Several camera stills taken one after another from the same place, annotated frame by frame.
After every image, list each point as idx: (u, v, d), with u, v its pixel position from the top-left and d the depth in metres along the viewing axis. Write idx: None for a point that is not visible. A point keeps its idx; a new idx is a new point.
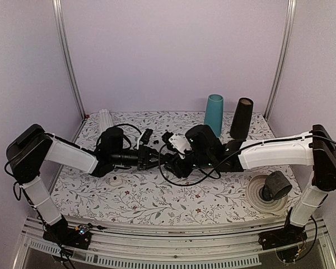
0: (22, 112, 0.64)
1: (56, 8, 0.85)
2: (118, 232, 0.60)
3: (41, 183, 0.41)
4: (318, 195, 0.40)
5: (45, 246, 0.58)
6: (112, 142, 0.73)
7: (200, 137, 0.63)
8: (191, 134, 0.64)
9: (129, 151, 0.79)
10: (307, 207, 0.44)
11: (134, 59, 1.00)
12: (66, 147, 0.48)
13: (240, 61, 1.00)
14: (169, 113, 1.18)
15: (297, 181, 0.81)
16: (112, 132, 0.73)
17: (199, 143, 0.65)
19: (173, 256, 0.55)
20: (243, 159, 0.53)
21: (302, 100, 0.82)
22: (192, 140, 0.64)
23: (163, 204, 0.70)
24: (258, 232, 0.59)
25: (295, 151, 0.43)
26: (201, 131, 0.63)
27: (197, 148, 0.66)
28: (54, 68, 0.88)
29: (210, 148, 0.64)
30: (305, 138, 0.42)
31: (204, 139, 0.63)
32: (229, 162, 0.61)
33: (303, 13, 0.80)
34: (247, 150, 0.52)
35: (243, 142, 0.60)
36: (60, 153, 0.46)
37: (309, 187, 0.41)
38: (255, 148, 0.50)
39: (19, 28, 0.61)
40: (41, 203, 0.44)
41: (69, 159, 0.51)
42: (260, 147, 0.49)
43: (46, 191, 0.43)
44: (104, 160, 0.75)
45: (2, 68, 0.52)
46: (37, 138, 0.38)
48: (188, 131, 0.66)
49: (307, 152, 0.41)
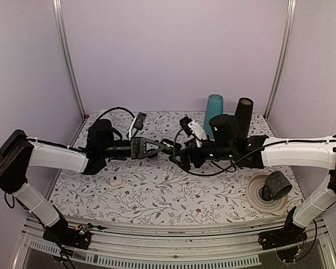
0: (22, 111, 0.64)
1: (56, 8, 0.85)
2: (118, 232, 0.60)
3: (32, 189, 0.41)
4: (330, 199, 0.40)
5: (46, 246, 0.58)
6: (101, 136, 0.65)
7: (225, 126, 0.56)
8: (217, 123, 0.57)
9: (122, 142, 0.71)
10: (314, 209, 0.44)
11: (134, 59, 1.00)
12: (54, 149, 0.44)
13: (240, 61, 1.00)
14: (169, 113, 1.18)
15: (297, 181, 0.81)
16: (99, 126, 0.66)
17: (223, 133, 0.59)
19: (173, 256, 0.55)
20: (265, 157, 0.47)
21: (302, 100, 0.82)
22: (216, 129, 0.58)
23: (163, 204, 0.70)
24: (258, 232, 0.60)
25: (319, 154, 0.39)
26: (228, 121, 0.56)
27: (219, 138, 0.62)
28: (54, 68, 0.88)
29: (234, 140, 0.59)
30: (330, 142, 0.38)
31: (229, 129, 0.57)
32: (250, 158, 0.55)
33: (303, 13, 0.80)
34: (270, 147, 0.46)
35: (267, 139, 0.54)
36: (47, 157, 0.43)
37: (323, 190, 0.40)
38: (279, 145, 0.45)
39: (19, 29, 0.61)
40: (36, 206, 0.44)
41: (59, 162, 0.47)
42: (284, 145, 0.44)
43: (37, 194, 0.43)
44: (97, 157, 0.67)
45: (1, 68, 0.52)
46: (18, 145, 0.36)
48: (213, 118, 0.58)
49: (331, 157, 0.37)
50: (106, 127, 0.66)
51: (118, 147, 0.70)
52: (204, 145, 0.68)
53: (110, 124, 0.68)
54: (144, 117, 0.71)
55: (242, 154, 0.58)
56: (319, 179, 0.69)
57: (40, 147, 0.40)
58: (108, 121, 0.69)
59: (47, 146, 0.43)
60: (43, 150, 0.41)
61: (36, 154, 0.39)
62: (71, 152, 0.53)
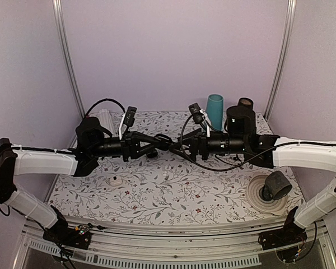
0: (22, 111, 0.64)
1: (56, 8, 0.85)
2: (118, 232, 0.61)
3: (23, 194, 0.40)
4: (335, 202, 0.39)
5: (45, 246, 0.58)
6: (89, 135, 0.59)
7: (243, 120, 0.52)
8: (236, 115, 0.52)
9: (113, 140, 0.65)
10: (316, 210, 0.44)
11: (133, 59, 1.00)
12: (42, 155, 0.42)
13: (240, 61, 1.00)
14: (169, 113, 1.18)
15: (298, 181, 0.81)
16: (87, 124, 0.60)
17: (238, 128, 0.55)
19: (173, 256, 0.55)
20: (276, 157, 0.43)
21: (302, 100, 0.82)
22: (233, 121, 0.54)
23: (163, 204, 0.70)
24: (258, 232, 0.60)
25: (330, 157, 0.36)
26: (248, 115, 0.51)
27: (234, 131, 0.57)
28: (54, 68, 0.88)
29: (250, 137, 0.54)
30: None
31: (247, 124, 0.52)
32: (261, 157, 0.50)
33: (303, 13, 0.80)
34: (281, 147, 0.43)
35: (278, 139, 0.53)
36: (36, 164, 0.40)
37: (329, 193, 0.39)
38: (290, 147, 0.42)
39: (19, 28, 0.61)
40: (31, 209, 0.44)
41: (48, 167, 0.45)
42: (296, 147, 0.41)
43: (30, 198, 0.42)
44: (87, 158, 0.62)
45: (2, 67, 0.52)
46: (4, 153, 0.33)
48: (231, 110, 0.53)
49: None
50: (94, 125, 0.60)
51: (110, 145, 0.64)
52: (215, 138, 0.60)
53: (99, 121, 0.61)
54: (134, 114, 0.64)
55: (254, 151, 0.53)
56: (319, 180, 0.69)
57: (26, 154, 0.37)
58: (97, 118, 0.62)
59: (32, 152, 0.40)
60: (29, 158, 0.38)
61: (23, 162, 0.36)
62: (62, 155, 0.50)
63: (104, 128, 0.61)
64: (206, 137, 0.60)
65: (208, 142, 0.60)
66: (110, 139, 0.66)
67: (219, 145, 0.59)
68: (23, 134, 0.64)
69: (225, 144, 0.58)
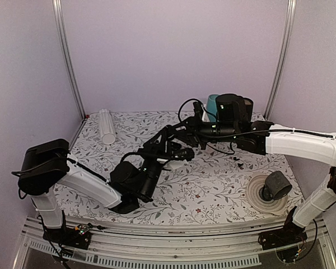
0: (22, 110, 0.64)
1: (56, 8, 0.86)
2: (118, 232, 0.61)
3: (50, 196, 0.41)
4: (331, 199, 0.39)
5: (44, 246, 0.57)
6: (122, 186, 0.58)
7: (233, 107, 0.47)
8: (224, 101, 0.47)
9: (158, 168, 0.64)
10: (313, 209, 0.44)
11: (134, 59, 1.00)
12: (90, 178, 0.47)
13: (241, 61, 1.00)
14: (169, 113, 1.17)
15: (298, 181, 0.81)
16: (121, 173, 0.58)
17: (228, 115, 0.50)
19: (173, 256, 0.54)
20: (269, 143, 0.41)
21: (302, 100, 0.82)
22: (222, 108, 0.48)
23: (163, 204, 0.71)
24: (258, 232, 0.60)
25: (322, 148, 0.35)
26: (236, 101, 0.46)
27: (225, 119, 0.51)
28: (54, 66, 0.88)
29: (239, 122, 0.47)
30: None
31: (236, 110, 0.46)
32: (253, 141, 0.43)
33: (302, 12, 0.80)
34: (275, 134, 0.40)
35: (271, 126, 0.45)
36: (79, 184, 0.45)
37: (323, 189, 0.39)
38: (284, 134, 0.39)
39: (19, 28, 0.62)
40: (45, 210, 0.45)
41: (96, 193, 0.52)
42: (290, 134, 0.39)
43: (52, 202, 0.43)
44: (126, 200, 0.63)
45: (3, 66, 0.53)
46: (52, 160, 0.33)
48: (220, 97, 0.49)
49: (335, 153, 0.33)
50: (122, 179, 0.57)
51: (155, 175, 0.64)
52: (205, 126, 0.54)
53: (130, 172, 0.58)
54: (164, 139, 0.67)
55: (246, 135, 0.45)
56: (319, 179, 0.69)
57: (77, 172, 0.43)
58: (130, 168, 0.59)
59: (84, 172, 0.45)
60: (78, 176, 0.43)
61: (70, 177, 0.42)
62: (112, 190, 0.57)
63: (133, 179, 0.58)
64: (197, 125, 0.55)
65: (199, 131, 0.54)
66: (142, 152, 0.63)
67: (210, 133, 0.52)
68: (24, 134, 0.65)
69: (215, 130, 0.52)
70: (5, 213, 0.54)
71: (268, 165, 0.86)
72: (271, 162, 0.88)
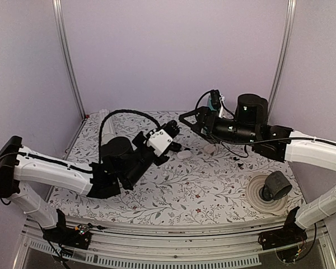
0: (22, 110, 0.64)
1: (56, 9, 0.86)
2: (118, 232, 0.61)
3: (27, 196, 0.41)
4: None
5: (45, 246, 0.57)
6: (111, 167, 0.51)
7: (256, 110, 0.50)
8: (248, 103, 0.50)
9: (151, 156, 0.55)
10: (319, 213, 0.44)
11: (134, 59, 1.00)
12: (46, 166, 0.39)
13: (241, 61, 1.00)
14: (169, 113, 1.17)
15: (298, 181, 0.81)
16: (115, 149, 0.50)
17: (248, 118, 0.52)
19: (173, 256, 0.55)
20: (289, 151, 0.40)
21: (301, 100, 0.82)
22: (245, 109, 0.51)
23: (163, 204, 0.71)
24: (258, 232, 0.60)
25: None
26: (261, 104, 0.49)
27: (244, 121, 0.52)
28: (53, 66, 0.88)
29: (261, 126, 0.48)
30: None
31: (260, 114, 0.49)
32: (274, 148, 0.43)
33: (302, 12, 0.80)
34: (297, 141, 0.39)
35: (291, 132, 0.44)
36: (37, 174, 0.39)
37: (334, 196, 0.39)
38: (304, 142, 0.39)
39: (19, 28, 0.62)
40: (32, 212, 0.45)
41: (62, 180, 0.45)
42: (311, 143, 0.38)
43: (33, 202, 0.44)
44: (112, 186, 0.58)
45: (3, 66, 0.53)
46: (5, 158, 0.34)
48: (243, 98, 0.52)
49: None
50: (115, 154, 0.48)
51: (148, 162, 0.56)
52: (223, 124, 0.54)
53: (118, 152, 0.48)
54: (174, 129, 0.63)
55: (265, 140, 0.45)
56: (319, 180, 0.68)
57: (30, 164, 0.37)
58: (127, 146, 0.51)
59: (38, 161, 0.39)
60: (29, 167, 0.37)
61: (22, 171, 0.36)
62: (76, 172, 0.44)
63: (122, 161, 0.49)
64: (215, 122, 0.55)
65: (215, 128, 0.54)
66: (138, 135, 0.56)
67: (226, 131, 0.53)
68: (23, 134, 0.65)
69: (233, 130, 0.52)
70: (5, 213, 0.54)
71: (268, 165, 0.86)
72: (271, 162, 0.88)
